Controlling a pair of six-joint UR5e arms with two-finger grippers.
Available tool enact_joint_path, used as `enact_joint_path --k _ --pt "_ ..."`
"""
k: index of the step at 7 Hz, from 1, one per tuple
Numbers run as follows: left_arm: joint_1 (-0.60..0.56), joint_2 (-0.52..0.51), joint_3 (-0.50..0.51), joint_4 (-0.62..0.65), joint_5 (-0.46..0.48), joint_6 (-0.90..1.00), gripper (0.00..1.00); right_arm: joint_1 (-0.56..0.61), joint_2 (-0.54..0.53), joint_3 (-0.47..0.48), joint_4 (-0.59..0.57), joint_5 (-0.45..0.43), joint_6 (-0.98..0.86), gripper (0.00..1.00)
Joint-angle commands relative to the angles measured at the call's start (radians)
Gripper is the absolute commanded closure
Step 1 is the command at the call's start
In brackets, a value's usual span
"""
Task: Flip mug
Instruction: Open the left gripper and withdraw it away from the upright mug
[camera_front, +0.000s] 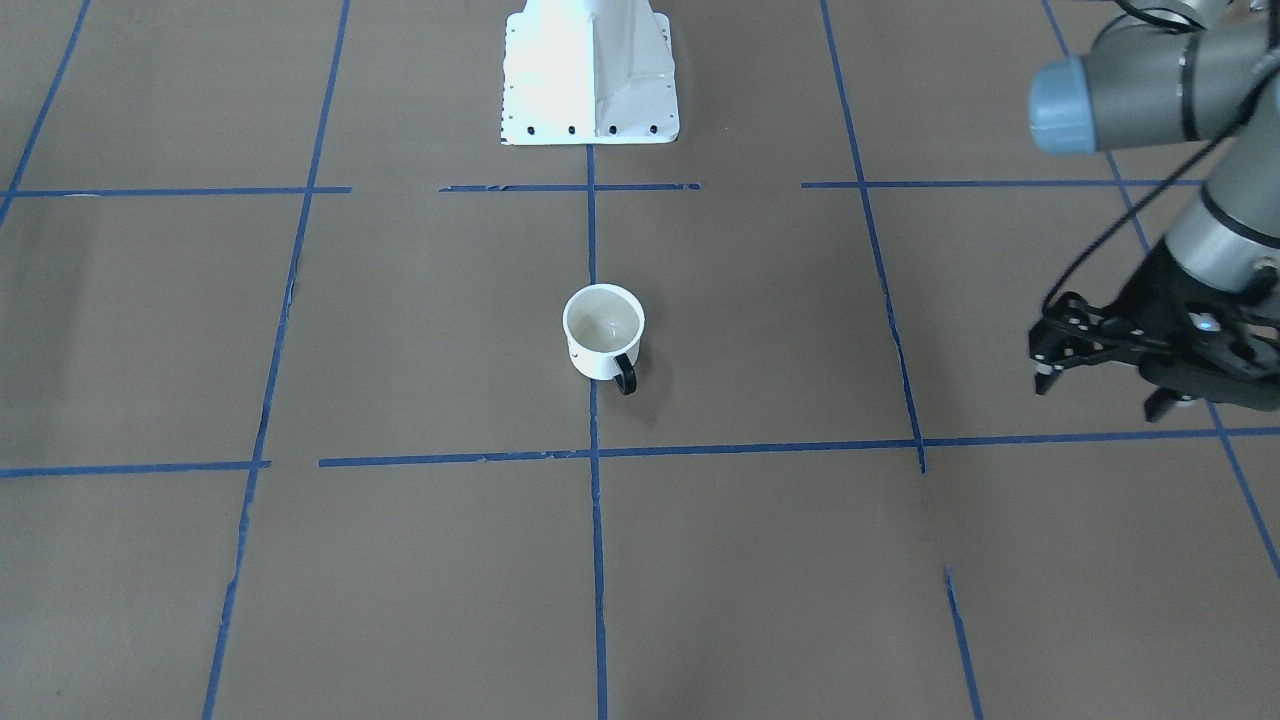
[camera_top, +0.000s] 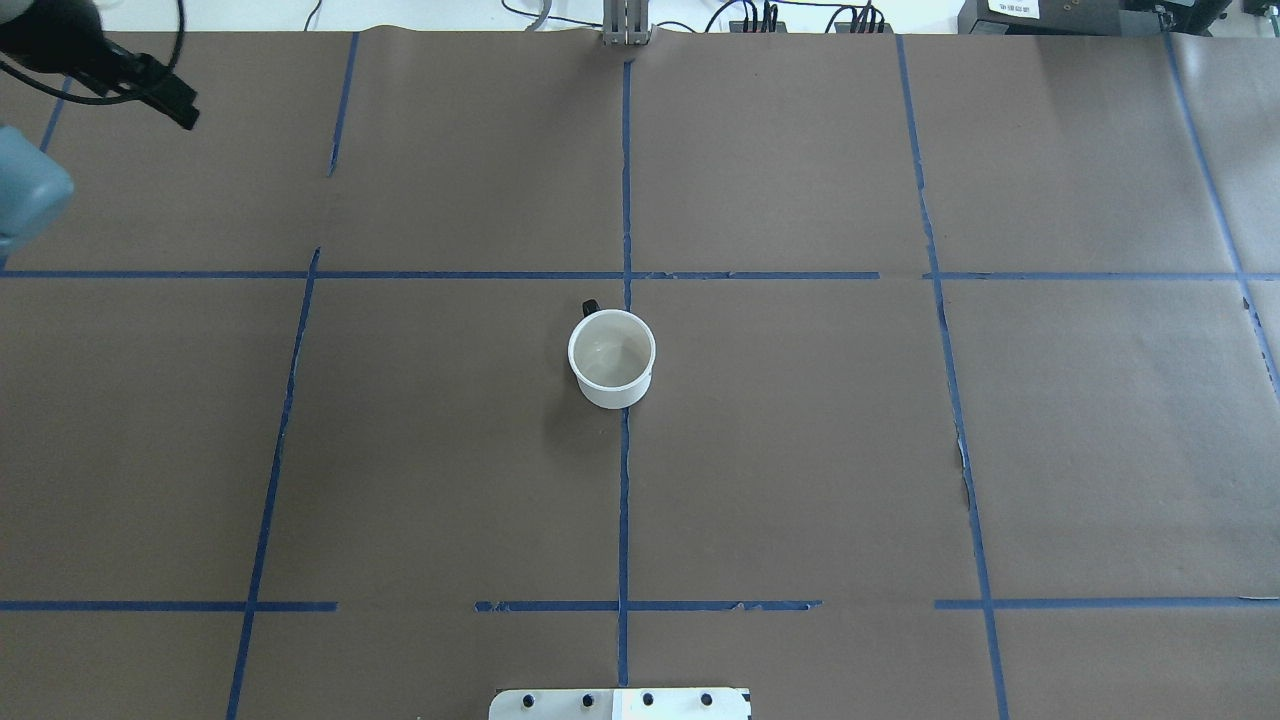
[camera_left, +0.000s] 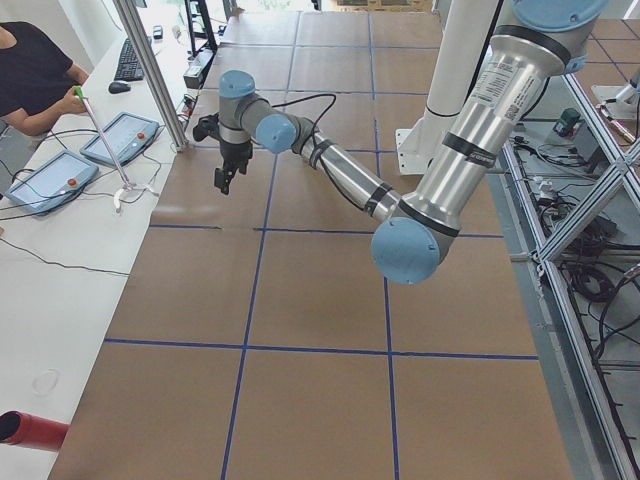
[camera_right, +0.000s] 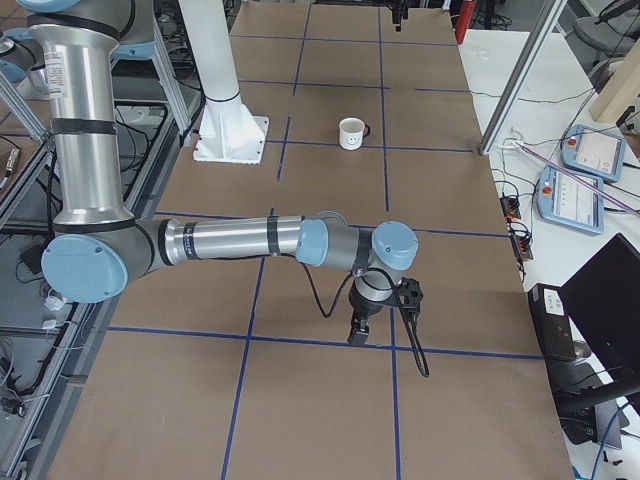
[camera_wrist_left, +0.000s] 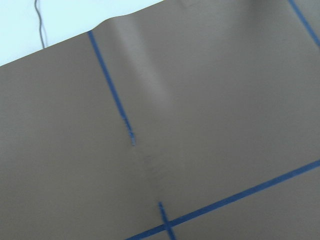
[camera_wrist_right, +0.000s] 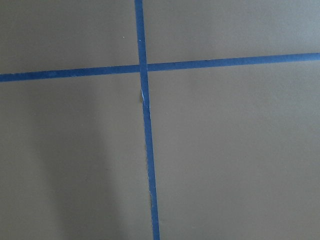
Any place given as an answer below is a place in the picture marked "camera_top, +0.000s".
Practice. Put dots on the black power strip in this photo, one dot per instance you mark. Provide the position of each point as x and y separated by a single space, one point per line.
813 17

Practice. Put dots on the aluminium frame post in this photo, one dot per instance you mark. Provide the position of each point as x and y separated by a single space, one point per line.
626 23

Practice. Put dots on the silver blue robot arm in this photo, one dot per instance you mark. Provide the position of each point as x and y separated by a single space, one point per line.
35 189

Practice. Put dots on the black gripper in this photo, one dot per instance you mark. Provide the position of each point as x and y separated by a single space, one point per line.
52 27

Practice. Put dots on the black box with label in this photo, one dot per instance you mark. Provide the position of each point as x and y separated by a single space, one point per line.
1088 18

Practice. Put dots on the white smiley face mug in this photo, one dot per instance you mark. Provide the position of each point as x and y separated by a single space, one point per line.
611 354

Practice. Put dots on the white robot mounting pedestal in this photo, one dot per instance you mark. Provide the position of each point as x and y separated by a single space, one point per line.
623 703

